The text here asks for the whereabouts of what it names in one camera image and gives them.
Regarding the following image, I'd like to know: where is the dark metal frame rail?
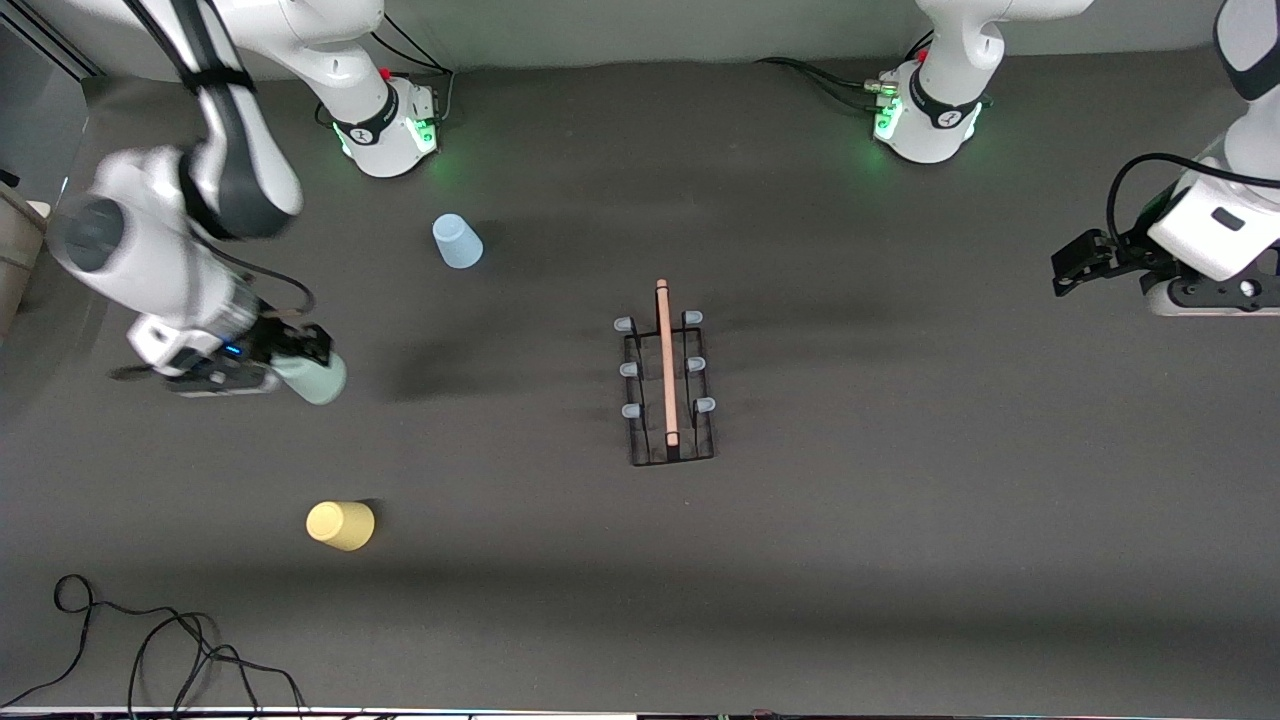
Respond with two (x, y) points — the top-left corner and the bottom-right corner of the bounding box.
(0, 0), (106, 81)

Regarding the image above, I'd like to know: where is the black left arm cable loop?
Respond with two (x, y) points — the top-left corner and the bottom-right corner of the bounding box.
(1105, 152), (1280, 251)

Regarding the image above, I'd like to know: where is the dark grey table mat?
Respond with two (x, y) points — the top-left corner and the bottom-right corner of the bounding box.
(0, 45), (1280, 713)

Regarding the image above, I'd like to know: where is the black left arm base cable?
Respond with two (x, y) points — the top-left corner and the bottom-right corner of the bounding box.
(753, 30), (936, 111)

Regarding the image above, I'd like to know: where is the pale green plastic cup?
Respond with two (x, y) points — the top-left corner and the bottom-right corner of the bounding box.
(272, 350), (348, 406)

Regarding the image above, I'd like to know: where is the yellow plastic cup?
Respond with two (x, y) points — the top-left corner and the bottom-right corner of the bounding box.
(306, 500), (376, 552)

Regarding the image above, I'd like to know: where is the light blue plastic cup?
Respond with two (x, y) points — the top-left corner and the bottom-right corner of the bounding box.
(432, 213), (485, 270)

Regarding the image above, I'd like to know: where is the black arm base cable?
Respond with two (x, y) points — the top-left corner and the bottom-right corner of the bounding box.
(753, 30), (936, 111)
(315, 10), (456, 131)

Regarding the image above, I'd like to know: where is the black right arm base cable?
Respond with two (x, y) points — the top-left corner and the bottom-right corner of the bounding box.
(315, 10), (456, 131)

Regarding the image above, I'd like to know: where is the beige box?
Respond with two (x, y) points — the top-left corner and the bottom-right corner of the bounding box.
(0, 180), (48, 336)

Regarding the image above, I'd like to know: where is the black wire cup holder rack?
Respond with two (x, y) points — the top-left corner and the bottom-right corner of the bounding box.
(614, 278), (717, 467)

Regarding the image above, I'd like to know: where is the thin black loose cable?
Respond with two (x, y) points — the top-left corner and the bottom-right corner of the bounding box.
(0, 573), (306, 716)

